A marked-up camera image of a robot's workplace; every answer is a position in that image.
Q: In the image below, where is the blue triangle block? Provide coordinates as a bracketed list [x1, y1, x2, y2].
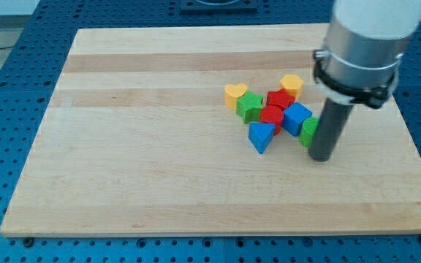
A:
[248, 122, 276, 154]

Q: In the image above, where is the yellow hexagon block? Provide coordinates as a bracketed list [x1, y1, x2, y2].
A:
[279, 75, 304, 100]

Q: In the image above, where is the blue cube block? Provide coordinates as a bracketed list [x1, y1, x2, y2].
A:
[282, 102, 312, 137]

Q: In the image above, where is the green star block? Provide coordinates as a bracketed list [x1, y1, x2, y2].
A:
[236, 91, 264, 124]

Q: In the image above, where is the light wooden board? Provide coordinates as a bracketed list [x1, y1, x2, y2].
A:
[0, 23, 421, 238]

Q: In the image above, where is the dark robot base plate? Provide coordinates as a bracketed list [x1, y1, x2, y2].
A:
[179, 0, 259, 13]

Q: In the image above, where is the green cylinder block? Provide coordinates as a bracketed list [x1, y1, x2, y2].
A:
[298, 117, 319, 148]

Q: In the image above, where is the yellow heart block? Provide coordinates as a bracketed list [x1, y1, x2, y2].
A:
[224, 83, 248, 111]

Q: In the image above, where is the black cable clamp ring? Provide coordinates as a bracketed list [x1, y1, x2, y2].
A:
[312, 49, 403, 110]

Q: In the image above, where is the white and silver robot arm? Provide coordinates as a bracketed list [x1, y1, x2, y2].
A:
[322, 0, 421, 89]

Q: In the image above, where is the blue perforated table plate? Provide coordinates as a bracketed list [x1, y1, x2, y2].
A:
[0, 1, 421, 262]

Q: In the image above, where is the red star block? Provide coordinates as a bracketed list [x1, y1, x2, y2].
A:
[266, 89, 295, 110]

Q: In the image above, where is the red cylinder block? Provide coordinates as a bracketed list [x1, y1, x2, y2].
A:
[259, 105, 284, 135]

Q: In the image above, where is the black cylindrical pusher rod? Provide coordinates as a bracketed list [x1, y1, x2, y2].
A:
[308, 99, 353, 162]

